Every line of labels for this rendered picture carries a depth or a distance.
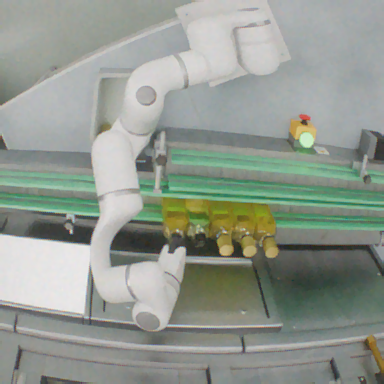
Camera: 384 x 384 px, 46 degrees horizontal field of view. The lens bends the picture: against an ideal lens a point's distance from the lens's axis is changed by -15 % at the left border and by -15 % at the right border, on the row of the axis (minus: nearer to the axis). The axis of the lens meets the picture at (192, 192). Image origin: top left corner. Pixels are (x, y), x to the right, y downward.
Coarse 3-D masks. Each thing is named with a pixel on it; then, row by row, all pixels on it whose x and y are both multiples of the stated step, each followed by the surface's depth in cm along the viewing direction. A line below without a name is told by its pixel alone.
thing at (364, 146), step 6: (366, 132) 152; (372, 132) 153; (378, 132) 155; (360, 138) 156; (366, 138) 151; (372, 138) 148; (378, 138) 148; (360, 144) 156; (366, 144) 151; (372, 144) 149; (378, 144) 149; (360, 150) 156; (366, 150) 151; (372, 150) 150; (378, 150) 150; (372, 156) 151; (378, 156) 151
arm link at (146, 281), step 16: (128, 272) 93; (144, 272) 92; (160, 272) 93; (128, 288) 92; (144, 288) 91; (160, 288) 93; (144, 304) 94; (160, 304) 94; (144, 320) 95; (160, 320) 95
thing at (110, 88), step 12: (96, 84) 134; (108, 84) 141; (120, 84) 142; (96, 96) 135; (108, 96) 143; (120, 96) 143; (96, 108) 137; (108, 108) 145; (120, 108) 145; (96, 120) 141; (108, 120) 146; (96, 132) 144
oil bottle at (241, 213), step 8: (232, 208) 137; (240, 208) 137; (248, 208) 138; (232, 216) 134; (240, 216) 133; (248, 216) 133; (240, 224) 130; (248, 224) 130; (232, 232) 132; (240, 232) 129; (248, 232) 129; (240, 240) 130
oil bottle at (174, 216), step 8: (168, 200) 137; (176, 200) 137; (184, 200) 139; (168, 208) 133; (176, 208) 133; (184, 208) 134; (168, 216) 129; (176, 216) 130; (184, 216) 130; (168, 224) 127; (176, 224) 127; (184, 224) 128; (168, 232) 127; (184, 232) 128
